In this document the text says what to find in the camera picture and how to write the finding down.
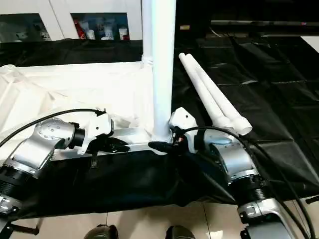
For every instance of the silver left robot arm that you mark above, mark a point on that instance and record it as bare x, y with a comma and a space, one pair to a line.
37, 147

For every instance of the black robot foot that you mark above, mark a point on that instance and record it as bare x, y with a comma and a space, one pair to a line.
179, 233
101, 232

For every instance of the small yellow label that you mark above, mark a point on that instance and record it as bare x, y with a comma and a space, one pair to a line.
185, 28

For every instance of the black metal table frame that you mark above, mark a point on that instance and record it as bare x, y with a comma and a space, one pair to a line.
17, 230

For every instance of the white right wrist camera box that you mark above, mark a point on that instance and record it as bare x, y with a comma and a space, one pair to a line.
182, 122

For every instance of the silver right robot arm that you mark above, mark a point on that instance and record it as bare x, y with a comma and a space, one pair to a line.
239, 169

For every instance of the white plastic table top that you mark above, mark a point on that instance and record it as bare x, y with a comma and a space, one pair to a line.
75, 89

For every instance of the black right robot foot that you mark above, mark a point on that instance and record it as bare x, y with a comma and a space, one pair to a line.
179, 233

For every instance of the white plastic table leg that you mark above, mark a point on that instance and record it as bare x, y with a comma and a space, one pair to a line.
222, 97
204, 87
163, 59
146, 35

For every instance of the black table mat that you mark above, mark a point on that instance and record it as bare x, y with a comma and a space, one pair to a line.
149, 179

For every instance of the white glass door cabinet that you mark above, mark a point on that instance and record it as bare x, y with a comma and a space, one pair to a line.
65, 17

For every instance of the black left robot foot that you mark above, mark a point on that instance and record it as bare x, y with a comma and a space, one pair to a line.
101, 232

